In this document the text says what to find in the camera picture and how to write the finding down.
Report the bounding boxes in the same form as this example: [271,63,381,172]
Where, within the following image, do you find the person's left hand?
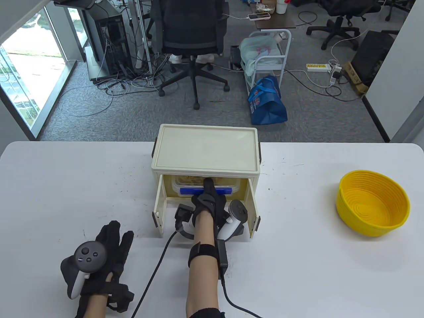
[76,221,134,318]

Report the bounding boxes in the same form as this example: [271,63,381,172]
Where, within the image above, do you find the person's right hand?
[191,177,230,231]

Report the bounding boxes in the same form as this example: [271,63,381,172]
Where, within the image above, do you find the clear plastic box blue clips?
[172,175,240,198]

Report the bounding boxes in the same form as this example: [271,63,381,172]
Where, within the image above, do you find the pile of gold chess pieces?
[176,176,226,185]

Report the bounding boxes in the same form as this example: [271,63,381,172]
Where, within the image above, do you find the cream plastic cabinet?
[151,124,263,239]

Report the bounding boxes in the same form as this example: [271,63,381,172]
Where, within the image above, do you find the yellow ribbed bowl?
[336,170,411,237]

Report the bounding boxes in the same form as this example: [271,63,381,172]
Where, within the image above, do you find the person's left forearm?
[86,294,109,318]

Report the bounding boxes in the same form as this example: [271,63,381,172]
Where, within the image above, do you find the person's right forearm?
[185,212,221,318]

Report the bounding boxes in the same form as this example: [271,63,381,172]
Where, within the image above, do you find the brown cardboard box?
[344,62,369,95]

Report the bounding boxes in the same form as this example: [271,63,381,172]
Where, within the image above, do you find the black box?
[350,30,395,87]

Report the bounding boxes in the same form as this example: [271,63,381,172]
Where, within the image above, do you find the black white left hand controller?
[61,242,108,300]

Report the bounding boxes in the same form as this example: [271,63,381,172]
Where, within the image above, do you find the black white hand controller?
[61,242,108,300]
[217,199,248,241]

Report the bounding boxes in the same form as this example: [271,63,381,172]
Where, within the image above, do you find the black white right hand controller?
[217,199,248,241]

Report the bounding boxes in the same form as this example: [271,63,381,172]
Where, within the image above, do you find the black right wristband module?
[188,240,229,281]

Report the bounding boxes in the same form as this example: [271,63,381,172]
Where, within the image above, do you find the blue shopping bag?
[248,76,288,126]

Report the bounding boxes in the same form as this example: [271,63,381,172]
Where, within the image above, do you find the white rolling cart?
[244,29,292,96]

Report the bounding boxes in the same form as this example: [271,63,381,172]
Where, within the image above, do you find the small black device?
[230,46,244,71]

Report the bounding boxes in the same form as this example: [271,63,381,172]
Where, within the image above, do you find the pale green plastic bag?
[239,36,282,75]

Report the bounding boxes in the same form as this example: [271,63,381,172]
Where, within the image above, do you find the black mesh office chair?
[146,0,231,110]

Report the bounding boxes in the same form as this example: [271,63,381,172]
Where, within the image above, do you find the white desk leg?
[132,0,153,75]

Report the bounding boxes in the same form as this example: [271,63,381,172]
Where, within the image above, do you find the black computer tower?
[94,15,131,78]

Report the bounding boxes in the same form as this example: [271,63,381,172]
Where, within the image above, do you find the dark brown side table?
[249,2,296,31]

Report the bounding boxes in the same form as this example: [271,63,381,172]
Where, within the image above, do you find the large glass window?
[0,7,72,131]

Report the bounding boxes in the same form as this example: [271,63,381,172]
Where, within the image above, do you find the brown snack bag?
[257,0,277,14]

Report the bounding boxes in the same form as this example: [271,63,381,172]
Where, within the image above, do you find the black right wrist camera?
[175,204,196,239]

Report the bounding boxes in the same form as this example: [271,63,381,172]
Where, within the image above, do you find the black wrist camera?
[107,283,135,314]
[175,204,196,239]

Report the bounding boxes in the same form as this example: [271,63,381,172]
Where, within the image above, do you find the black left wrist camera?
[107,283,135,314]

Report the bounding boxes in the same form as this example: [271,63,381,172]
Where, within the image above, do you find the tangle of black cables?
[56,50,166,116]

